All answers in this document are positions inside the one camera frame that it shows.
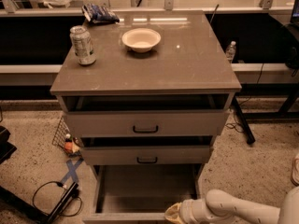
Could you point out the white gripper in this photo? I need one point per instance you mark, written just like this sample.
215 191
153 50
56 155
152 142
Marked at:
189 209

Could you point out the grey bottom drawer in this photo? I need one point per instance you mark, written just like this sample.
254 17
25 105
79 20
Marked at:
140 194

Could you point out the grey drawer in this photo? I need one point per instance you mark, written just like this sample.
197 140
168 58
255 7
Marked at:
145 155
140 194
133 123

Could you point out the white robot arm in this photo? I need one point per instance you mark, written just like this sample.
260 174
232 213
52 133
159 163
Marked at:
219 207

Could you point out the grey middle drawer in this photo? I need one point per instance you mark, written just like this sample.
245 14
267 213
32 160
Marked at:
145 155

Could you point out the grey three-drawer cabinet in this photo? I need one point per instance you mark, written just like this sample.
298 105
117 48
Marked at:
186 71

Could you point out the grey top drawer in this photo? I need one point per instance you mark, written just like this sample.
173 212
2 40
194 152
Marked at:
133 123

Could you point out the black table leg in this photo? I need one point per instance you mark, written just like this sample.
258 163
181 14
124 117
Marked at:
247 131

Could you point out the small orange bottle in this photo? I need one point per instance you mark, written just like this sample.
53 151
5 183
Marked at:
68 144

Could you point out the black floor stand bar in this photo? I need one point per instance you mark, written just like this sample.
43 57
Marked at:
34 213

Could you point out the clear water bottle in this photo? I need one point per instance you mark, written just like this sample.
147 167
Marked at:
230 51

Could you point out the white paper bowl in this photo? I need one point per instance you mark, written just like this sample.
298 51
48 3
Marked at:
141 40

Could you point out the black equipment left edge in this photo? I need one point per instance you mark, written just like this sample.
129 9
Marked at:
6 148

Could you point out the green soda can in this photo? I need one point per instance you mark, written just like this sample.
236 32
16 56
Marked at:
82 44

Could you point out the blue snack bag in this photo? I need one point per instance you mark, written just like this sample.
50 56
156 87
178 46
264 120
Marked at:
98 14

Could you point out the wire mesh basket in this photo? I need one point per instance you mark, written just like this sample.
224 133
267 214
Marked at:
59 139

